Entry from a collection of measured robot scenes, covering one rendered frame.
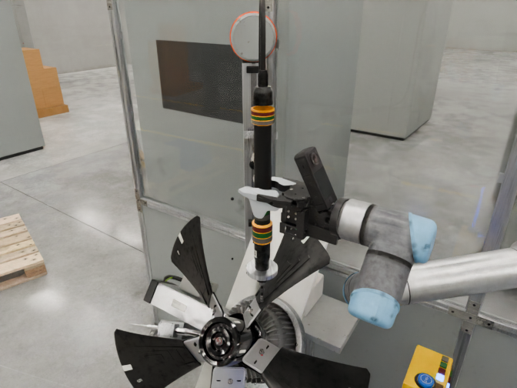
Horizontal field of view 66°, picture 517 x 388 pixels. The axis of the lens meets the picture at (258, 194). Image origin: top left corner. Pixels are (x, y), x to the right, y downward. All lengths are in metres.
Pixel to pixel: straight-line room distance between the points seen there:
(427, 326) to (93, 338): 2.09
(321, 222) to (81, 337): 2.44
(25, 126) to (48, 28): 7.96
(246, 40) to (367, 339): 1.30
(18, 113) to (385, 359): 5.82
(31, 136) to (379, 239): 6.30
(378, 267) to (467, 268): 0.23
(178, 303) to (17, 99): 5.52
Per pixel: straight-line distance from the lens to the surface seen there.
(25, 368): 2.96
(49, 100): 9.05
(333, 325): 1.64
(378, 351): 1.89
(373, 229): 0.68
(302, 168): 0.71
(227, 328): 1.05
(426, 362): 1.30
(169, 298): 1.36
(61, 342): 3.03
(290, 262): 1.03
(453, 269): 0.83
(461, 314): 1.65
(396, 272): 0.67
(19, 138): 6.66
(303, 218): 0.73
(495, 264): 0.87
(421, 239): 0.67
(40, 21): 14.25
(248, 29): 1.41
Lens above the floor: 1.98
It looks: 26 degrees down
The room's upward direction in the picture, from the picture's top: straight up
